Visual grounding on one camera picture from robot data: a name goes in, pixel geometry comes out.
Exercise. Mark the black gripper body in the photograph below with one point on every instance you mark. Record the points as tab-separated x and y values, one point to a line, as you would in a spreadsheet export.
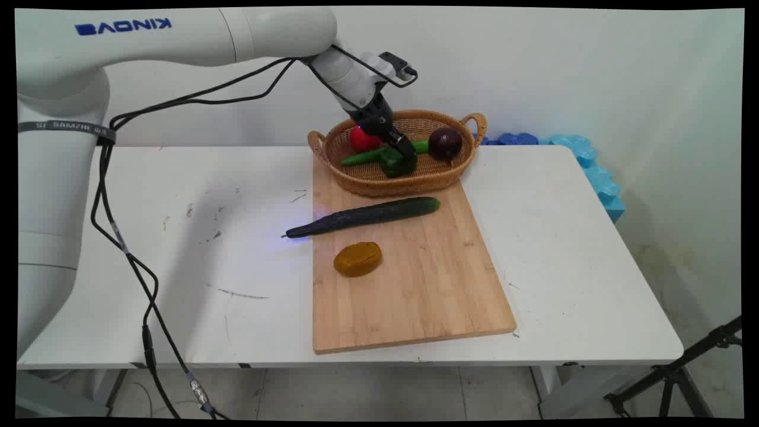
375	114

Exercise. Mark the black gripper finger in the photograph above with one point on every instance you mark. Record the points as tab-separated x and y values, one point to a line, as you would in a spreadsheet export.
392	142
408	153

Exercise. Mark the brown potato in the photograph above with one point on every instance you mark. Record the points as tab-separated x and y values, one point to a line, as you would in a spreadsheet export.
357	260

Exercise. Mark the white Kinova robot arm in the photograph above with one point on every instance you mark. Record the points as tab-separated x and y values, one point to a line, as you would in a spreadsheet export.
59	190

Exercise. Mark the green bell pepper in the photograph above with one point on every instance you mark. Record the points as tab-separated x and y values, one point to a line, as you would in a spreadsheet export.
392	166

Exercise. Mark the red bell pepper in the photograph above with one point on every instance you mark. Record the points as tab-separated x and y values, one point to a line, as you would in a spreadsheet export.
363	140

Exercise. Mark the long green chili pepper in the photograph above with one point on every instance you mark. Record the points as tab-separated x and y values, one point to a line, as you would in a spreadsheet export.
362	158

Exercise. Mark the purple onion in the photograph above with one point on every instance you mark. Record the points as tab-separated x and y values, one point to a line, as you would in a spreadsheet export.
445	143

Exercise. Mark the woven wicker basket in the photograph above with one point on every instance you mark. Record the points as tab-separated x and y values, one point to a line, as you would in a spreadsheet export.
367	181

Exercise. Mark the dark green cucumber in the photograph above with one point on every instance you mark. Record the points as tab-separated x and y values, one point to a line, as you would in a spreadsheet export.
367	214

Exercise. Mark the wooden cutting board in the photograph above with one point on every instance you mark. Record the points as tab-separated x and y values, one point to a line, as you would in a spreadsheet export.
415	284

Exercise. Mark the light blue foam piece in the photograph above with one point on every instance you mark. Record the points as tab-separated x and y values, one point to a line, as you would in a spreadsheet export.
599	178

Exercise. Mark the white table leg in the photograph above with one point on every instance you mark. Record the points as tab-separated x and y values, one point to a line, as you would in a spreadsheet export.
548	385

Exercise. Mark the black tripod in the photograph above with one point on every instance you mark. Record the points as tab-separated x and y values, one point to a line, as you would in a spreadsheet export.
673	373

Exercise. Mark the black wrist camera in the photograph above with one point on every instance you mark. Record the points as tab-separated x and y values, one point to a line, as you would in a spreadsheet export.
396	63

